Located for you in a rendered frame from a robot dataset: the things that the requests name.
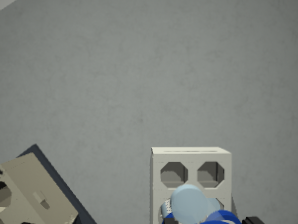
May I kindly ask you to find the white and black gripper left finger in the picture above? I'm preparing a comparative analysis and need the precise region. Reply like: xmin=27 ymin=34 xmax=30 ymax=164
xmin=163 ymin=218 xmax=179 ymax=224

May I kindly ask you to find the white tube rack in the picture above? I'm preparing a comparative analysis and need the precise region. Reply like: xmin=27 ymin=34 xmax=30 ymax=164
xmin=152 ymin=147 xmax=232 ymax=224

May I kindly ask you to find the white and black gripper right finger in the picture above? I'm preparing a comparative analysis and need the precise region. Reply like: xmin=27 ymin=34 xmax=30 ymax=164
xmin=242 ymin=216 xmax=264 ymax=224

